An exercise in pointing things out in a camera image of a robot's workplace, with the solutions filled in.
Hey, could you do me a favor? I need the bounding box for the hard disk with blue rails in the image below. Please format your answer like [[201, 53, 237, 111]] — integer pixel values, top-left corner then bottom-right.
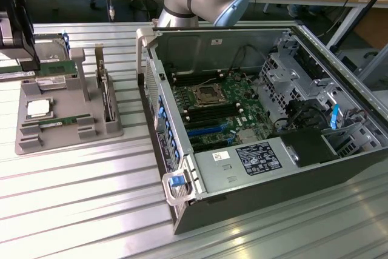
[[32, 31, 71, 90]]

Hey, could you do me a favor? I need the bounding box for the green RAM stick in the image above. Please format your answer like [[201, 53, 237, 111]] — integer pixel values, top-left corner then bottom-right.
[[0, 60, 77, 83], [22, 114, 92, 127]]

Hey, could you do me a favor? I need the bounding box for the silver finned chipset heatsink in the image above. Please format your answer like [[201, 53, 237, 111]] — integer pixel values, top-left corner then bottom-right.
[[237, 129, 256, 145]]

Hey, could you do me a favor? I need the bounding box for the open black PC case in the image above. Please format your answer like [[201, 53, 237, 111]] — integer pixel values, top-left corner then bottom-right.
[[135, 24, 388, 235]]

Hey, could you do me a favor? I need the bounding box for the silver CPU socket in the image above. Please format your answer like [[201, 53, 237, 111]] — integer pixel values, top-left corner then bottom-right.
[[187, 84, 228, 108]]

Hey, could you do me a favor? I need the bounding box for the red black wire bundle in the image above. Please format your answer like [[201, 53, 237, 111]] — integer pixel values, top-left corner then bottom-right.
[[342, 107, 369, 123]]

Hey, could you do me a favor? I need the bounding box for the black plastic shroud box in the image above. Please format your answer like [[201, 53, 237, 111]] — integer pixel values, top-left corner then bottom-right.
[[280, 128, 340, 168]]

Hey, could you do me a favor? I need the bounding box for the black tripod leg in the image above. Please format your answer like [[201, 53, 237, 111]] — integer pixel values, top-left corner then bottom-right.
[[326, 0, 388, 51]]

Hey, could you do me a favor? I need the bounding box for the dark grey PC tower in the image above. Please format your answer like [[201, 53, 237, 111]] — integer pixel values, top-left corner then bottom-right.
[[333, 45, 388, 90]]

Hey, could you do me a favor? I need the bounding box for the green motherboard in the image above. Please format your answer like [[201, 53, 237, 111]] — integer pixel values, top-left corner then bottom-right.
[[169, 69, 275, 154]]

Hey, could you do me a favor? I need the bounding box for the graphics card with metal bracket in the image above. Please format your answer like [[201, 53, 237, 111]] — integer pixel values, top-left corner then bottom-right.
[[95, 43, 118, 124]]

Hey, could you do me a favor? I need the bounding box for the blue disk bay tab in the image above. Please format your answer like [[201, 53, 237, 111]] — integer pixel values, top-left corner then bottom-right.
[[329, 103, 340, 130]]

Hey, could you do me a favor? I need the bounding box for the silver power supply unit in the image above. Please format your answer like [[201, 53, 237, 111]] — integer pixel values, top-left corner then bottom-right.
[[193, 136, 301, 195]]

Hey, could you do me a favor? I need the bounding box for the blue expansion slot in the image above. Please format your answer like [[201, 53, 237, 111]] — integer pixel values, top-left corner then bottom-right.
[[186, 124, 230, 138]]

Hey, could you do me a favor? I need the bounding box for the long black expansion slot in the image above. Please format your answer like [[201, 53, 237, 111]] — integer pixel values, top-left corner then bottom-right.
[[184, 119, 227, 130], [190, 138, 231, 148]]

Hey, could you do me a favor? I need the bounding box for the long grey wire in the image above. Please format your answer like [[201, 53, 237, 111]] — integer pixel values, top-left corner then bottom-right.
[[229, 44, 269, 75]]

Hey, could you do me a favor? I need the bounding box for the silver CPU chip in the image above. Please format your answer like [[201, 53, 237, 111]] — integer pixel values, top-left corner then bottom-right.
[[25, 100, 53, 118]]

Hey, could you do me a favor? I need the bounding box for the grey parts rack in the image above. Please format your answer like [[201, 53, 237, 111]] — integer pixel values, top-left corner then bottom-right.
[[14, 47, 125, 155]]

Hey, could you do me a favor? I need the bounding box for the silver disk bay cage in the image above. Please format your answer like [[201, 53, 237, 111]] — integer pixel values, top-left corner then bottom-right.
[[257, 31, 383, 158]]

